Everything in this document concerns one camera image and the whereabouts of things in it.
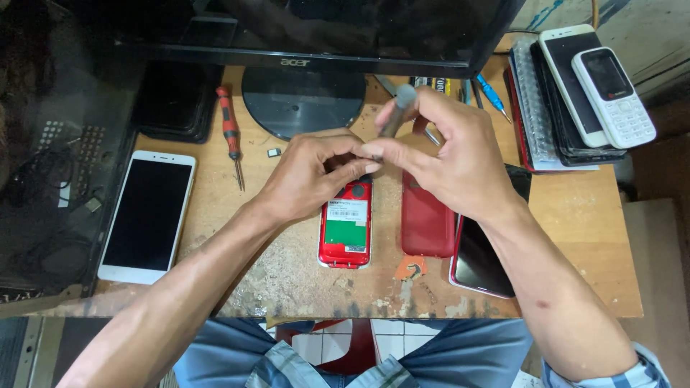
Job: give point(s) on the person's right hand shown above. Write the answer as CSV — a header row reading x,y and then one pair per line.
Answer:
x,y
463,172

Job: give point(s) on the person's left hand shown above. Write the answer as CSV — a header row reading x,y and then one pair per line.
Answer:
x,y
302,178

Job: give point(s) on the red phone with back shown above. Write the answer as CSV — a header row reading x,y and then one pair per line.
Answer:
x,y
346,231

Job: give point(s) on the small black metal part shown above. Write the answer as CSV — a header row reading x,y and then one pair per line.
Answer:
x,y
274,152

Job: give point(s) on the red phone back cover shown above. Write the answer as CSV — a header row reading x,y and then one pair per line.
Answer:
x,y
426,226

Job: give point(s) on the red flat phone case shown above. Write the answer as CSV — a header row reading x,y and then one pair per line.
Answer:
x,y
515,124

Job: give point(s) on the black thin tool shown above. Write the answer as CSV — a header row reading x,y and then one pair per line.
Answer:
x,y
477,94

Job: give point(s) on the teal thin tool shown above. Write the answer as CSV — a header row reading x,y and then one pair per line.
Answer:
x,y
466,92

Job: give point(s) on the black and yellow battery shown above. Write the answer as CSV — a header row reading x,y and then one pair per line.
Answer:
x,y
434,85

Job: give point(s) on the black screen phone red rim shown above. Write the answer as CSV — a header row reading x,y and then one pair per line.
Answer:
x,y
477,264

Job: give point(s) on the orange torn sticker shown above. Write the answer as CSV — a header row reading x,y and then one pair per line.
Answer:
x,y
411,268

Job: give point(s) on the white smartphone with black screen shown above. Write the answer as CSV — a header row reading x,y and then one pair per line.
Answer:
x,y
566,81

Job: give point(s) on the black computer monitor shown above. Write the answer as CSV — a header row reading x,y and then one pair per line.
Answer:
x,y
323,32

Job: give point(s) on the stack of black phone cases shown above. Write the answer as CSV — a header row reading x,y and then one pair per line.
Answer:
x,y
175,102

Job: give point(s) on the white smartphone with gold rim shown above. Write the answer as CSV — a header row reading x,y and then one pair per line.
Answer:
x,y
148,215

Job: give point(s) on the white keypad phone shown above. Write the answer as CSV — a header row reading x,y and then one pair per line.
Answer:
x,y
620,102

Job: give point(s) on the person's blue jeans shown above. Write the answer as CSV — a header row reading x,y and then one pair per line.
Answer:
x,y
463,350

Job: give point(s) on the red plastic chair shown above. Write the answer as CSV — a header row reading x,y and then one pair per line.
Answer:
x,y
353,350

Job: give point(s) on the person's striped shirt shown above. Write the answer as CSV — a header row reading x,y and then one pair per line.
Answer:
x,y
302,369

